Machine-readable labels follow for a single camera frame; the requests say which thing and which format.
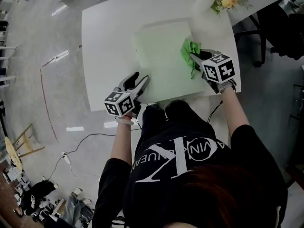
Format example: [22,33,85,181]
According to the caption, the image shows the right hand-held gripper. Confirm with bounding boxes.
[189,48,236,94]

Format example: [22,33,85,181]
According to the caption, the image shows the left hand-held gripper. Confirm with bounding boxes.
[104,71,151,118]

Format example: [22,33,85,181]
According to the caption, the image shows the green cloth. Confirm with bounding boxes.
[180,38,203,80]

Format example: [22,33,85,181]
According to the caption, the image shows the pale green object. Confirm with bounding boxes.
[132,21,207,104]

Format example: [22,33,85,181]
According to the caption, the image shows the person's left forearm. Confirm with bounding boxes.
[111,116,134,167]

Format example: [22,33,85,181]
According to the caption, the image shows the person's right forearm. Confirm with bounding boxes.
[221,85,251,137]

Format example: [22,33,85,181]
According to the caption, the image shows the grey wristwatch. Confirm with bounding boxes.
[217,78,237,94]

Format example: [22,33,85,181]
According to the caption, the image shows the black trousers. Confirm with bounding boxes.
[139,99,215,152]

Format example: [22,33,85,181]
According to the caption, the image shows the black office chair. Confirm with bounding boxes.
[233,0,304,68]

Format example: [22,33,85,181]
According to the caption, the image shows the white power strip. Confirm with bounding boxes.
[61,152,72,165]

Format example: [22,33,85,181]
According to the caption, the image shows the black printed t-shirt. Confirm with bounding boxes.
[92,124,288,228]

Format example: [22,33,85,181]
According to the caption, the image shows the wooden stool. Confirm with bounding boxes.
[4,123,46,171]

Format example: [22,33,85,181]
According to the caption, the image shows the black bag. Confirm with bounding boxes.
[19,180,57,216]

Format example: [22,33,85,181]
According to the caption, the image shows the white bracelet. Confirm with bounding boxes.
[115,117,134,126]

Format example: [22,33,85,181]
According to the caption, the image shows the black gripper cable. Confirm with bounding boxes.
[206,99,224,124]

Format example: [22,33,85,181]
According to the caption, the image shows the black floor cable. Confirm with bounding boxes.
[48,121,143,182]

